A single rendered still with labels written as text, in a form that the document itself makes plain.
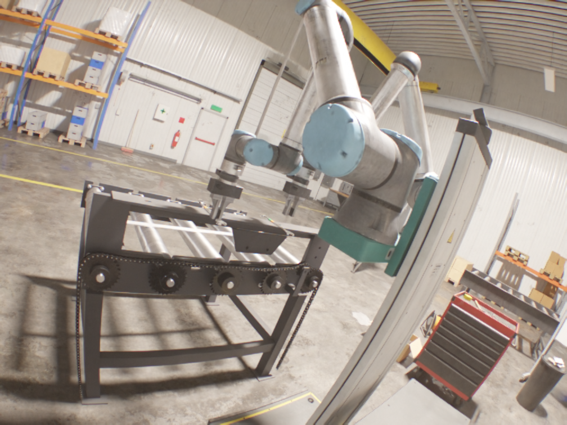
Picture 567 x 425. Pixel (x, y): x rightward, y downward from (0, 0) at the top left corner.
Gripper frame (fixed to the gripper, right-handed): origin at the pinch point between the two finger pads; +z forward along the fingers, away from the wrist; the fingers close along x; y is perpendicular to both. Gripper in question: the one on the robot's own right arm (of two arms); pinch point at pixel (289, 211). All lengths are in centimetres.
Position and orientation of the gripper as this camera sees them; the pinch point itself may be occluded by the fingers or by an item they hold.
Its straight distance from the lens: 135.3
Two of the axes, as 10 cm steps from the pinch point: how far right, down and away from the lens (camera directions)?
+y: 5.7, 3.7, -7.3
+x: 7.4, 1.6, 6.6
